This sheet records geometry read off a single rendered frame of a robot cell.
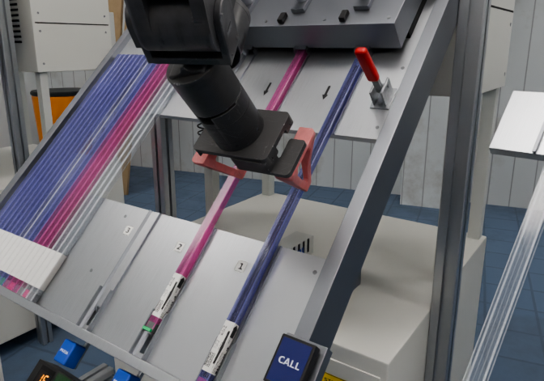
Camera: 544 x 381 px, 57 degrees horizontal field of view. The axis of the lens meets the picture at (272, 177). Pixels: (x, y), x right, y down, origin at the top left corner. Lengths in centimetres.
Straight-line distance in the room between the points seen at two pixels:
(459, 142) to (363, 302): 35
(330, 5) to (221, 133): 37
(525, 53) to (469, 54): 280
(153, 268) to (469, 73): 57
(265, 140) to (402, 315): 54
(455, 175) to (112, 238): 58
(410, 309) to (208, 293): 46
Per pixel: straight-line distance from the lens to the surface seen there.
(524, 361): 210
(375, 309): 98
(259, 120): 53
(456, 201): 91
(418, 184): 358
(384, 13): 76
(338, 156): 388
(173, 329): 66
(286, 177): 51
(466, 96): 87
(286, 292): 60
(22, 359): 210
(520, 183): 380
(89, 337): 71
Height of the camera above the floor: 110
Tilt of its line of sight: 15 degrees down
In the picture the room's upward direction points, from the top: straight up
